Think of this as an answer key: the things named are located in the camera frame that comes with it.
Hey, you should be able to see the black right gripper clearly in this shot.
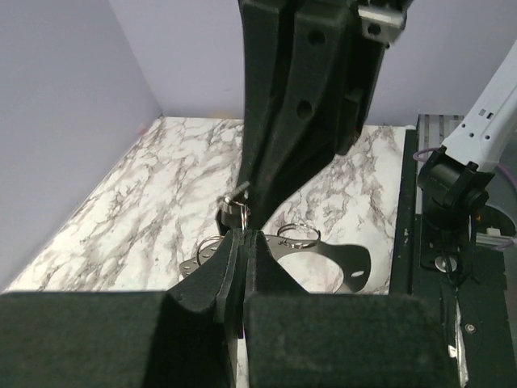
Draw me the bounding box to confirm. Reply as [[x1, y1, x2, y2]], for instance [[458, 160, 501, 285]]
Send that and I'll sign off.
[[238, 1, 386, 229]]

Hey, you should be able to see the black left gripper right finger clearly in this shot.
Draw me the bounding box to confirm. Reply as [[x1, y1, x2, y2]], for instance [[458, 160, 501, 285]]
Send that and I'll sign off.
[[243, 231, 459, 387]]

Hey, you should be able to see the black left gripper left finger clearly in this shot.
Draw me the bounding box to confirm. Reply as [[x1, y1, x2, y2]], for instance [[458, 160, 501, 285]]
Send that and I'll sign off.
[[1, 230, 245, 387]]

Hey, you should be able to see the silver metal keyring holder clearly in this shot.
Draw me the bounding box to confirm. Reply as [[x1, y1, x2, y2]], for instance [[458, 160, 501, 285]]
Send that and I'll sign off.
[[178, 228, 372, 298]]

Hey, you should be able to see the key with black tag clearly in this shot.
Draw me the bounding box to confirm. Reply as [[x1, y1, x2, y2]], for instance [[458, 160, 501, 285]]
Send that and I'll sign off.
[[216, 182, 250, 236]]

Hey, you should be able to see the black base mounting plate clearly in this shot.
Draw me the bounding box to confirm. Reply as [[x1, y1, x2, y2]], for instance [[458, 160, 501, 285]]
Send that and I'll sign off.
[[389, 129, 517, 388]]

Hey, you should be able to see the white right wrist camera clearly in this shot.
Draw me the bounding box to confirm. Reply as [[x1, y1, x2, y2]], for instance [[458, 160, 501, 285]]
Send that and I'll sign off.
[[357, 3, 407, 45]]

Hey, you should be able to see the aluminium rail right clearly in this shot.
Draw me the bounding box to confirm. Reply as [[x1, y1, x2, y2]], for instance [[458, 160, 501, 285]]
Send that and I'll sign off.
[[415, 114, 464, 214]]

